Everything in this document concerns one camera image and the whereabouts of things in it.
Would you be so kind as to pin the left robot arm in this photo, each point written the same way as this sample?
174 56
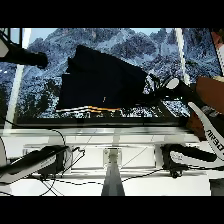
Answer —
25 56

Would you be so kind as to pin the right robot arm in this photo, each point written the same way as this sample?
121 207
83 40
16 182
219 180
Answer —
213 133

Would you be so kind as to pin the brown garment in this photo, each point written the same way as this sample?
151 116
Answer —
211 93

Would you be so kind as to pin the black garment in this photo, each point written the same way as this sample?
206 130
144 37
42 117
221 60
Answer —
100 78

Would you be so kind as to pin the silver frame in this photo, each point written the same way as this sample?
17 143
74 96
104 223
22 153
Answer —
112 180

